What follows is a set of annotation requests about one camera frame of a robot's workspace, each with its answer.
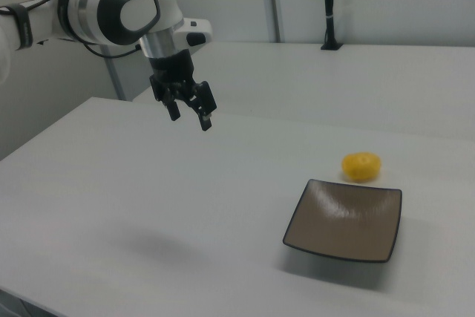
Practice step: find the yellow lemon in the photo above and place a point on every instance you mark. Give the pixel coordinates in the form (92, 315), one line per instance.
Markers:
(361, 166)

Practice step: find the brown square ceramic plate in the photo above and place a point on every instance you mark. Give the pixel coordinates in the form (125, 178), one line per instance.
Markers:
(343, 222)

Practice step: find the black pole with base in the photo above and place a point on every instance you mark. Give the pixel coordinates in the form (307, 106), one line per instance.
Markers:
(329, 1)

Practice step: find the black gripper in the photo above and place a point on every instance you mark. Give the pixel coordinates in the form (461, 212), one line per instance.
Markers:
(172, 70)

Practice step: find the grey partition frame post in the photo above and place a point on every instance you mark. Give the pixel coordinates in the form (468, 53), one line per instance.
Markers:
(274, 1)
(116, 75)

